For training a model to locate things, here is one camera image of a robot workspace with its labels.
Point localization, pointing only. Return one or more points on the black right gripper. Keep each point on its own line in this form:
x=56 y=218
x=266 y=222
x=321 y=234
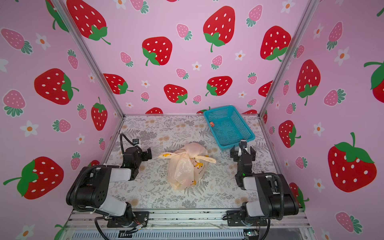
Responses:
x=235 y=153

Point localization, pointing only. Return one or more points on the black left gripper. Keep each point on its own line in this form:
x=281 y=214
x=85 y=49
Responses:
x=145 y=157

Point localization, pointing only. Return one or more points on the translucent orange plastic bag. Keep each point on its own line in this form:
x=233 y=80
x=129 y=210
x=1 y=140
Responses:
x=187 y=165

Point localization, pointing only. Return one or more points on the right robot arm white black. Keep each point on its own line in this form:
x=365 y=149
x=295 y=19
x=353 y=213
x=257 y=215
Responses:
x=275 y=198

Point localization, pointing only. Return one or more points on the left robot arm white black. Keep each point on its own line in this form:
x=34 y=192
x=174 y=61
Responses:
x=89 y=192

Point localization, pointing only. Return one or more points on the teal plastic basket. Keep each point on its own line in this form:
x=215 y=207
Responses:
x=230 y=127

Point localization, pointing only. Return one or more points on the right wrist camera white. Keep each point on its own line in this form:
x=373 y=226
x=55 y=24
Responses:
x=243 y=144

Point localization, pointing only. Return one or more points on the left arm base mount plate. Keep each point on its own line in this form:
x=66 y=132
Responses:
x=136 y=219

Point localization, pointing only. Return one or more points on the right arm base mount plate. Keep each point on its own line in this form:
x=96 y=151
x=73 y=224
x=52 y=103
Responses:
x=240 y=218

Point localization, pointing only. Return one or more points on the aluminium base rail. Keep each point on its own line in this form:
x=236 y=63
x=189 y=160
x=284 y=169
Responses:
x=188 y=224

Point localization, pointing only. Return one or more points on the aluminium frame post left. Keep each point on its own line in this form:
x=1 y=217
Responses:
x=78 y=38

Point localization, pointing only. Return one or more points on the aluminium frame post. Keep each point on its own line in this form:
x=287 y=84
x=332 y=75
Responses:
x=296 y=39
x=78 y=38

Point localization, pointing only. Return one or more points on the aluminium frame post right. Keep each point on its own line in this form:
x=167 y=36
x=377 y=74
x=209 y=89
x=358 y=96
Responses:
x=296 y=39

